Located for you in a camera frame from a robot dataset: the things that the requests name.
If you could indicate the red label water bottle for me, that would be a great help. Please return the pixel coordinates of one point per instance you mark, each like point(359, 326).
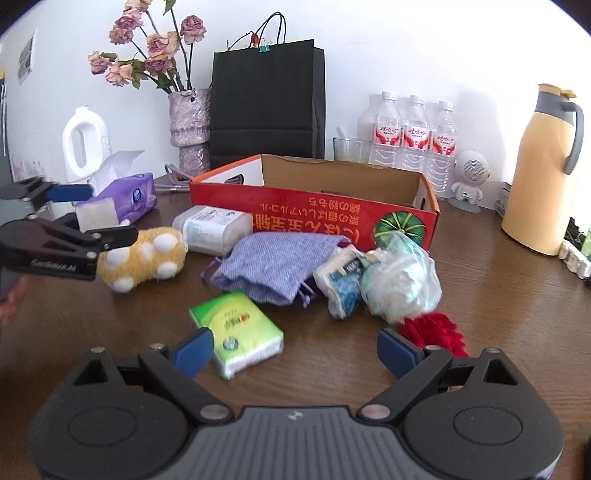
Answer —
point(385, 134)
point(415, 138)
point(442, 143)

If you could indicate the purple cloth pouch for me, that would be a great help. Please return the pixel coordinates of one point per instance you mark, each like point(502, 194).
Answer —
point(277, 263)

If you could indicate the translucent cotton swab box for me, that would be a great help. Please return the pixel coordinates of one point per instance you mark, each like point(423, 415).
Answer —
point(212, 228)

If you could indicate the white wall paper sheet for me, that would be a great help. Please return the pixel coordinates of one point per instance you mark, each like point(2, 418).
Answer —
point(27, 57)

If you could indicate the black paper bag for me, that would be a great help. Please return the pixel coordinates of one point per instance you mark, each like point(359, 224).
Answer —
point(263, 92)

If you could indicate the small red bag charm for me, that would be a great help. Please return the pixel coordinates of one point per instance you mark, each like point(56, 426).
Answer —
point(253, 39)

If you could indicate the clear glass cup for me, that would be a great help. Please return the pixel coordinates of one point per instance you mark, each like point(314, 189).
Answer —
point(348, 150)

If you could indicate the small dark box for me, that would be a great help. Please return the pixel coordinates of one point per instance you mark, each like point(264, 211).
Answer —
point(503, 201)

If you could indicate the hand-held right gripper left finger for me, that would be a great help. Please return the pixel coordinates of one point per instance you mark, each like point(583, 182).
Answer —
point(194, 353)

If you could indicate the white robot figure speaker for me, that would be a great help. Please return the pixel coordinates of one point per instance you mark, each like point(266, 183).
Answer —
point(471, 168)

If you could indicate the yellow thermos jug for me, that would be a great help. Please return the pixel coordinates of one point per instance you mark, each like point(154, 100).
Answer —
point(535, 184)

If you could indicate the dried pink rose bouquet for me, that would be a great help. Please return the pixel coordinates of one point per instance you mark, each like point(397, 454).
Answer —
point(159, 46)

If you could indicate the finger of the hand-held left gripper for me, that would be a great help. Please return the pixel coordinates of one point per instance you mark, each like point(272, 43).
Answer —
point(120, 236)
point(69, 192)

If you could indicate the red pompom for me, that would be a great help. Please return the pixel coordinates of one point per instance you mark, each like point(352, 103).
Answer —
point(434, 330)

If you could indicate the blue white packet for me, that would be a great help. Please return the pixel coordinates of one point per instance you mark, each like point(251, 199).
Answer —
point(341, 286)

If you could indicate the mottled purple vase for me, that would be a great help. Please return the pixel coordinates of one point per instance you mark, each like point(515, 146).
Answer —
point(189, 120)

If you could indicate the white detergent bottle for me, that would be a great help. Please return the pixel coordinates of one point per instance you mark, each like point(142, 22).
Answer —
point(99, 138)

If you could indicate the clear plastic bag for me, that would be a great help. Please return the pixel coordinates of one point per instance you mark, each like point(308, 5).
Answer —
point(401, 281)

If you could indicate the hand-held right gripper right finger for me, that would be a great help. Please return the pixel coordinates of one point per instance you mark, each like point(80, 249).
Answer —
point(395, 353)

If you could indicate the yellow spotted plush toy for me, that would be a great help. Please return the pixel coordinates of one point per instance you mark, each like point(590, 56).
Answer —
point(152, 254)

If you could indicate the person's left hand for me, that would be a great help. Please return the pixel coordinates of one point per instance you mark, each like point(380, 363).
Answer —
point(10, 302)

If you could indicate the teal binder clip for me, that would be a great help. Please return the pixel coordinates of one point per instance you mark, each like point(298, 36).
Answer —
point(265, 47)

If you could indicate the small white bottles pack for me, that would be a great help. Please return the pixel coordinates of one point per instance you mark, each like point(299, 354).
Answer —
point(575, 261)

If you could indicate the purple tissue pack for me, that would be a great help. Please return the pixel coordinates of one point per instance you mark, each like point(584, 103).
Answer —
point(134, 196)

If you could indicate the green tissue pack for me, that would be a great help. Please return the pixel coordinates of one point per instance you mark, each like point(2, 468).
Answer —
point(240, 332)

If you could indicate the red orange cardboard box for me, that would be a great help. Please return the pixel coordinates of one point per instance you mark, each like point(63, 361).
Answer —
point(295, 207)

